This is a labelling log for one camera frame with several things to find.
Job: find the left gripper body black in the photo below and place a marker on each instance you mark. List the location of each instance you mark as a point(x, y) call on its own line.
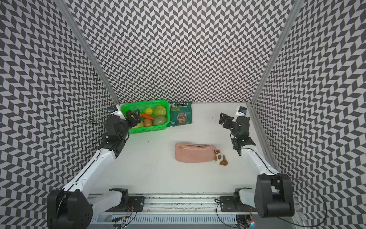
point(131, 122)

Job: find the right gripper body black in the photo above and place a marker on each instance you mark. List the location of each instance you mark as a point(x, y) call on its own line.
point(228, 123)

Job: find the brown bear keychain decoration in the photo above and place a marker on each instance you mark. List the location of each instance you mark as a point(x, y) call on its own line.
point(220, 158)

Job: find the pink corduroy bag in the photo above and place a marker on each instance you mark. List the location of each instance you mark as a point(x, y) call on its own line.
point(189, 153)

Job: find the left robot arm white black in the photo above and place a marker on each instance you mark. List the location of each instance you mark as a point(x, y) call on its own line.
point(69, 207)

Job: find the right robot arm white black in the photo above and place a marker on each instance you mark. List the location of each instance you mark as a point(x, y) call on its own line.
point(272, 196)

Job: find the light green toy lettuce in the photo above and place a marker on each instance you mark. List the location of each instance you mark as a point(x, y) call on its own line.
point(139, 125)

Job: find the orange toy carrot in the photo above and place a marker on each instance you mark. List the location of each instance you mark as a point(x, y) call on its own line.
point(145, 116)

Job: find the brown toy potato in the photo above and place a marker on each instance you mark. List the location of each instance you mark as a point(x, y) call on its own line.
point(148, 123)

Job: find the green plastic basket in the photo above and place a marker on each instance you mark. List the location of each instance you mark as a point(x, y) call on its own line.
point(142, 106)

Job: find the yellow toy lemon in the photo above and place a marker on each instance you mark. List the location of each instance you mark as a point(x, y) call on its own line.
point(149, 111)

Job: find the green toy cabbage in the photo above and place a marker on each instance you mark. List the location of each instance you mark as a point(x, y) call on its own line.
point(160, 111)

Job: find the green toy mango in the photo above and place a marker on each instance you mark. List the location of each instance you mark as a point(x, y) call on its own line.
point(159, 120)

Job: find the green crisps packet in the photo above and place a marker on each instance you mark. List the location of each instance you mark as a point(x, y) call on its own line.
point(180, 114)

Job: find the right base wiring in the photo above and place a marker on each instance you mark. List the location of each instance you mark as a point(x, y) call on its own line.
point(237, 219)

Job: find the base wiring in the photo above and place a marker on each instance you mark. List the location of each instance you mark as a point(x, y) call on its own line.
point(237, 219)
point(124, 219)

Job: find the left base wiring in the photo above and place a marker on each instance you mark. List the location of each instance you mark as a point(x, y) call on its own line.
point(124, 219)

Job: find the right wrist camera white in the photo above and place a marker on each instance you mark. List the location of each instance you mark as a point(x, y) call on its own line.
point(240, 111)

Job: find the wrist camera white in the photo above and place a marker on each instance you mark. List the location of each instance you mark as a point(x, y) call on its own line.
point(240, 111)
point(116, 110)

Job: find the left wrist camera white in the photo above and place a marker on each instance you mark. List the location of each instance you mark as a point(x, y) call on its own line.
point(116, 110)

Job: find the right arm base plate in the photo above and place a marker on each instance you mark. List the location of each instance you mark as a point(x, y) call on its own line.
point(232, 204)

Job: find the aluminium front rail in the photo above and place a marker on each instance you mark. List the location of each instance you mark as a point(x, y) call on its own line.
point(181, 203)

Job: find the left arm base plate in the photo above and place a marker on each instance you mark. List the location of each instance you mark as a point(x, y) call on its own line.
point(135, 204)

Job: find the left corner aluminium post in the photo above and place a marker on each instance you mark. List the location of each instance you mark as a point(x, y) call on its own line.
point(61, 5)

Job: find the corner aluminium post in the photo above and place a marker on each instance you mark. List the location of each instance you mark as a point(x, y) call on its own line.
point(279, 45)
point(61, 5)

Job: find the right corner aluminium post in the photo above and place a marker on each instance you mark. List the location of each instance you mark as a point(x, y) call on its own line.
point(279, 45)

